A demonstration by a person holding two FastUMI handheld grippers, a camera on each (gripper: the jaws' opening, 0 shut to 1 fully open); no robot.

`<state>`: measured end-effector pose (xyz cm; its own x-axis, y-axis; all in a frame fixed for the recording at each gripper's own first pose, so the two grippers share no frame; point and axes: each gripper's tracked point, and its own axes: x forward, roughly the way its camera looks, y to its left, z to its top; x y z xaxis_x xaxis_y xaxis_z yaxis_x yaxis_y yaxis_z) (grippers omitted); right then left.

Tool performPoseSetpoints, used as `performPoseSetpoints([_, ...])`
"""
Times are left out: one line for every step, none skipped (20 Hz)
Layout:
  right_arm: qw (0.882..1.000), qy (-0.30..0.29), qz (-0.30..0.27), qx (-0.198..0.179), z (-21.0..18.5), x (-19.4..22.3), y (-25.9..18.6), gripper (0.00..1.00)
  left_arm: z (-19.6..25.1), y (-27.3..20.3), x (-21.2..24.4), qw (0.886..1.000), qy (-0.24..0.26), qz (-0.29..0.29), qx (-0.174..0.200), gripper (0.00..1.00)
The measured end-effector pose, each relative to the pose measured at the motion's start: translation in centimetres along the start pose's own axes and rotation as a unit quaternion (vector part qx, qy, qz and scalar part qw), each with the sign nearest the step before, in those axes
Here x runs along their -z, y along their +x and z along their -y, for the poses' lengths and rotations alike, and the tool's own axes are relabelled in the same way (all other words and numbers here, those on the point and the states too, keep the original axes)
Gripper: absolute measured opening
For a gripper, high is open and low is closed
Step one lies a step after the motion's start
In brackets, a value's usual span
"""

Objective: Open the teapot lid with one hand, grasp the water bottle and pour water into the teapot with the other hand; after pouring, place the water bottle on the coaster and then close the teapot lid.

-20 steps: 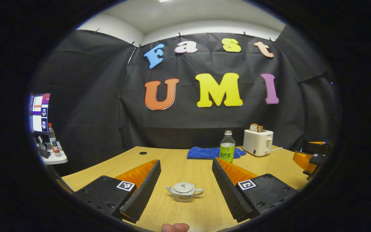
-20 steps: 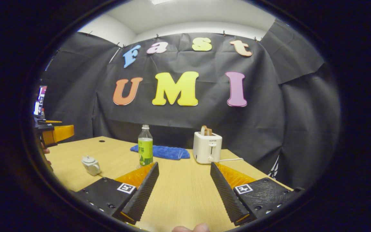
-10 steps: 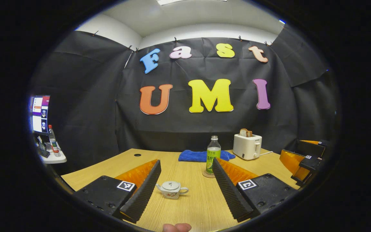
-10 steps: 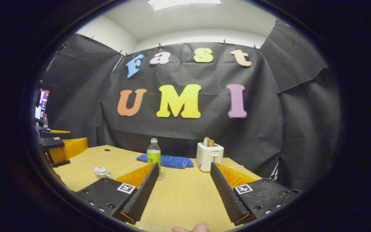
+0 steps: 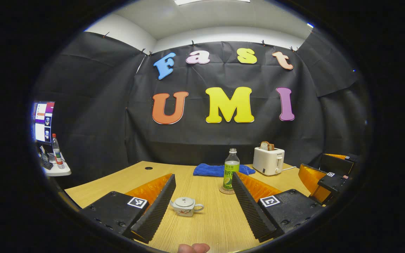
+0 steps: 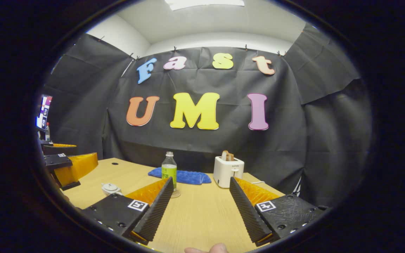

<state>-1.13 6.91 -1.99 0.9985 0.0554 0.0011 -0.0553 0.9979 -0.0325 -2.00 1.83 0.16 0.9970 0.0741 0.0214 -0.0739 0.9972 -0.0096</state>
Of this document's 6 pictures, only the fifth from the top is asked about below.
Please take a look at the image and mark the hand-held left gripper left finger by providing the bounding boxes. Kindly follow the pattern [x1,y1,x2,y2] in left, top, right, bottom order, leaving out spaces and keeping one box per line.
[81,173,176,244]

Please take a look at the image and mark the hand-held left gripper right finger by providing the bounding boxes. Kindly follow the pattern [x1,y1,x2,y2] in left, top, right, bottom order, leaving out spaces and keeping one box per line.
[231,171,324,243]

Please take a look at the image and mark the black backdrop cloth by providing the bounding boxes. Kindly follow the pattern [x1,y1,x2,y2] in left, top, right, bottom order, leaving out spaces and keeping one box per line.
[34,30,366,188]

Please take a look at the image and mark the green label water bottle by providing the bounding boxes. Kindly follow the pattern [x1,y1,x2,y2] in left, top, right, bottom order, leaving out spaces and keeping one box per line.
[223,148,240,191]

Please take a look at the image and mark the ceiling light panel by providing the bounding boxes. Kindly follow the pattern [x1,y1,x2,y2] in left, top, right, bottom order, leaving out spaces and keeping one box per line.
[174,0,250,6]

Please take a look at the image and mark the white side table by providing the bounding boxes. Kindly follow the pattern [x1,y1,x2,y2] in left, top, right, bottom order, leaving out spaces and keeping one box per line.
[41,153,72,177]

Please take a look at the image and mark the blue towel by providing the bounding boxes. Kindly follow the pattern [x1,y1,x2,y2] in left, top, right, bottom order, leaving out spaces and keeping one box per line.
[193,163,256,177]

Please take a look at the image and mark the red label plastic bottle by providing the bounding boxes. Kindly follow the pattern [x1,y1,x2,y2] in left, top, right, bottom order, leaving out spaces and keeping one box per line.
[51,133,65,169]

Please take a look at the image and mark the computer monitor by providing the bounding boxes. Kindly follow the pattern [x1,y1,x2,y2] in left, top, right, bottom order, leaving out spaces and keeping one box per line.
[32,101,55,144]

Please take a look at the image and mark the white ceramic teacup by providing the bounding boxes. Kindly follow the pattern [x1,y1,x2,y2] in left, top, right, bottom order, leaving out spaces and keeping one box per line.
[169,201,205,217]

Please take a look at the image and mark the white toaster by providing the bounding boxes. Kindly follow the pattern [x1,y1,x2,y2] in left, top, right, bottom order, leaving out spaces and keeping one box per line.
[252,147,285,176]

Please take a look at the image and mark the dark desk device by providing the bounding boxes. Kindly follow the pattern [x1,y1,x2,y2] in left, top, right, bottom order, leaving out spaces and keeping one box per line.
[40,151,54,170]

